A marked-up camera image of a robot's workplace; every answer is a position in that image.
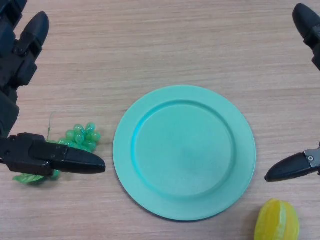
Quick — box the green grapes bunch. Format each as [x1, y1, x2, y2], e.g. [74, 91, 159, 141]
[12, 112, 102, 186]

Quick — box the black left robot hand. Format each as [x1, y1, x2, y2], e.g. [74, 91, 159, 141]
[0, 0, 106, 177]

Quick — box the green round plate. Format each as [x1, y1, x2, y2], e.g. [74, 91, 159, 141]
[112, 84, 257, 222]

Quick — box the yellow starfruit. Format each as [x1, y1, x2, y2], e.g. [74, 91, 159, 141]
[253, 198, 300, 240]

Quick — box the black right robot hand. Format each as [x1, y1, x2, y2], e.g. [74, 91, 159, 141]
[264, 3, 320, 183]

